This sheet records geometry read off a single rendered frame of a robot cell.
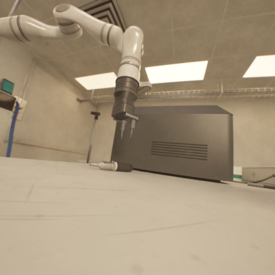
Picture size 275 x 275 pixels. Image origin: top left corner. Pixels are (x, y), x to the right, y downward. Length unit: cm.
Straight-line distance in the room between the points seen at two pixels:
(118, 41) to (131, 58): 13
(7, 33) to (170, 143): 81
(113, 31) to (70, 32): 22
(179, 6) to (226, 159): 194
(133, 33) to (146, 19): 174
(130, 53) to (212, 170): 47
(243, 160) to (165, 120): 334
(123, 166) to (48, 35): 64
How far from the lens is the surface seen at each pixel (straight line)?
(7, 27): 82
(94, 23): 62
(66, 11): 70
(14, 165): 26
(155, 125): 54
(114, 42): 57
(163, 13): 222
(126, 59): 47
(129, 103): 38
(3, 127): 181
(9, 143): 175
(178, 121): 53
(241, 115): 403
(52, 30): 78
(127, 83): 41
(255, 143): 394
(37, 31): 78
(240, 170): 109
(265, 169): 96
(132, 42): 51
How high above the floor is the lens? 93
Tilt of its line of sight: 10 degrees up
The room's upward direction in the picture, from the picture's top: 8 degrees clockwise
